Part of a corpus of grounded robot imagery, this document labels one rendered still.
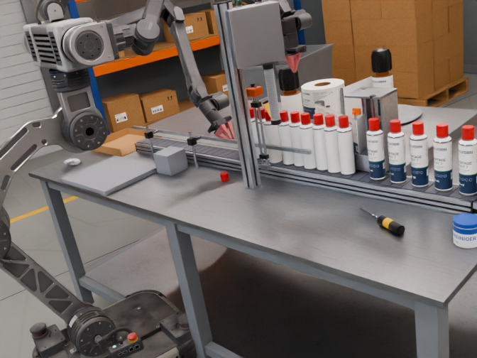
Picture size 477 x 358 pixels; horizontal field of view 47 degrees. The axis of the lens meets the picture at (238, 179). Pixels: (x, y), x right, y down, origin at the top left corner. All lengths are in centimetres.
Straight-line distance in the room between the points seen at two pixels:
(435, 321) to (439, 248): 21
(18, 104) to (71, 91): 422
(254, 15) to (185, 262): 92
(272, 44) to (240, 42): 11
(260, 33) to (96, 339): 132
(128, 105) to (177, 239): 391
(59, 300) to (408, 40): 403
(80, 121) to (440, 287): 132
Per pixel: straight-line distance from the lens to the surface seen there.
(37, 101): 627
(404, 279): 142
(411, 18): 535
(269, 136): 205
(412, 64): 543
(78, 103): 208
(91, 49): 179
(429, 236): 161
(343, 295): 244
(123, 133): 307
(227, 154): 228
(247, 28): 184
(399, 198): 179
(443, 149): 169
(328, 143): 189
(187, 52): 238
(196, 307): 218
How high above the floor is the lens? 162
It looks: 22 degrees down
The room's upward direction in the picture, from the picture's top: 10 degrees counter-clockwise
